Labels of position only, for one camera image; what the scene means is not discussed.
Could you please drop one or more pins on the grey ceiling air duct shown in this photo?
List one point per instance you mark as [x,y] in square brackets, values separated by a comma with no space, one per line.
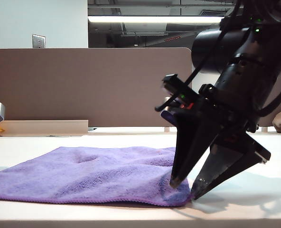
[143,29]

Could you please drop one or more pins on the white divider support bracket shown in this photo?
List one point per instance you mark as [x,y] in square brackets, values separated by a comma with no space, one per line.
[167,129]
[264,129]

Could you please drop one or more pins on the purple microfiber cloth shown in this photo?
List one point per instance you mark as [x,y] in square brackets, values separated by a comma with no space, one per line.
[83,175]

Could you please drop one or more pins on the metal wall switch plate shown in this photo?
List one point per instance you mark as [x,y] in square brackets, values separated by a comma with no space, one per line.
[38,41]

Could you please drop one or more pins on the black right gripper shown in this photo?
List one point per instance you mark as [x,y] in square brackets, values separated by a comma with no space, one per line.
[226,114]

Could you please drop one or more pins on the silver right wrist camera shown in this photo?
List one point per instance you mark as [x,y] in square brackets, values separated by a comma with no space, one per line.
[167,116]

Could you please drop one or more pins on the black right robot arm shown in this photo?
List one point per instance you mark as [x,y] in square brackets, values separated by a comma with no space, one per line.
[249,66]

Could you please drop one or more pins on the long ceiling light strip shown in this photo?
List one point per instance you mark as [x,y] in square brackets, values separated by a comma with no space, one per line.
[154,19]

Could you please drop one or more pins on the red ceiling sign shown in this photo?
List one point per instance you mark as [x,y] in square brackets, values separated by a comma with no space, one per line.
[172,39]

